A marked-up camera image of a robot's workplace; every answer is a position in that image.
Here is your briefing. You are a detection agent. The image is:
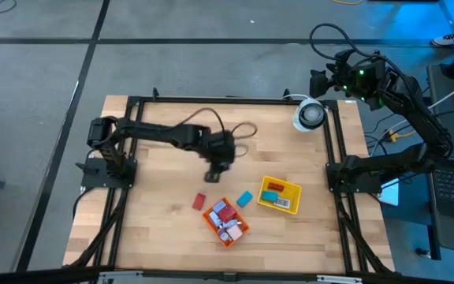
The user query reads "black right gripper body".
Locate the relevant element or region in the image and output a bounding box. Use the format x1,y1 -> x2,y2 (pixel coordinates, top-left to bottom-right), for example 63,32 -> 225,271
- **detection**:
327,58 -> 360,95

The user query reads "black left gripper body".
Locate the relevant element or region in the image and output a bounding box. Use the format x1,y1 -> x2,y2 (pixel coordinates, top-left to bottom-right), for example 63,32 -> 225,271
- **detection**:
199,132 -> 237,174

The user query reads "red wall charger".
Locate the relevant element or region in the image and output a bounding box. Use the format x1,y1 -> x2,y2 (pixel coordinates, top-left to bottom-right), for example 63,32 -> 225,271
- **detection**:
218,205 -> 238,224

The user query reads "pink square charger block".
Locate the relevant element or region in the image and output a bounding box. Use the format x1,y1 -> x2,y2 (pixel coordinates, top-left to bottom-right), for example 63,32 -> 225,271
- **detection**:
226,224 -> 244,241

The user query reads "orange plastic basket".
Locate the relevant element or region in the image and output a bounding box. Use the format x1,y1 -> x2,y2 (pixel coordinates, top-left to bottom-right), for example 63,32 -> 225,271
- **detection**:
202,196 -> 251,249

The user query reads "yellow plastic basket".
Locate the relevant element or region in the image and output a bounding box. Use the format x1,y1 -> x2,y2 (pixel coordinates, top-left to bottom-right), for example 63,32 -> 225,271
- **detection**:
256,174 -> 303,215

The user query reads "white sheet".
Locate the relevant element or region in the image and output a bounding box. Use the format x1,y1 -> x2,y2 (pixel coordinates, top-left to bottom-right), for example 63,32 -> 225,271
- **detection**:
368,177 -> 400,207

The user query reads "black overhead crossbar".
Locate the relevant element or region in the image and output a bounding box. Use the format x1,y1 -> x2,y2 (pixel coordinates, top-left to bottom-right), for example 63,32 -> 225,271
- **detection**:
0,264 -> 454,284

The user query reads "small black floor object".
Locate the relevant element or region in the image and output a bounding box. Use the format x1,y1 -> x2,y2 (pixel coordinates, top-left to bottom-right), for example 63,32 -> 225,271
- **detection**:
415,246 -> 434,260

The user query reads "white lamp cable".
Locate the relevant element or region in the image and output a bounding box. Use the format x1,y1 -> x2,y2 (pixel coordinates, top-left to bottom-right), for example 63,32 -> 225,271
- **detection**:
281,92 -> 311,102

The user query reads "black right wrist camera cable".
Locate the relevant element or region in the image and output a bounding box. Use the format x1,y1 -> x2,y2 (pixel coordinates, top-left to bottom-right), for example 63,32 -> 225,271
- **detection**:
308,22 -> 374,60

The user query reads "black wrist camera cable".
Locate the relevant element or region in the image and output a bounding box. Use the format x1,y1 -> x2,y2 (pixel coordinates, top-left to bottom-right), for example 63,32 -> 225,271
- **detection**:
308,22 -> 374,60
179,106 -> 259,158

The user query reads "black left wrist camera cable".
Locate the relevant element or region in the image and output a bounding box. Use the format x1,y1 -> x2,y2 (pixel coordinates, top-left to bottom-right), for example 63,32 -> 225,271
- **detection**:
179,106 -> 259,158

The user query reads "black table frame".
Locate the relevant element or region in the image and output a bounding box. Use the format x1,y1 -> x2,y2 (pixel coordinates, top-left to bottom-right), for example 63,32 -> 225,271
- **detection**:
63,87 -> 396,277

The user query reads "yellow power plug cable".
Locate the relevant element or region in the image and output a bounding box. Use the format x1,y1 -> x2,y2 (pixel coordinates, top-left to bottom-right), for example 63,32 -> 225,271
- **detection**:
384,128 -> 417,144

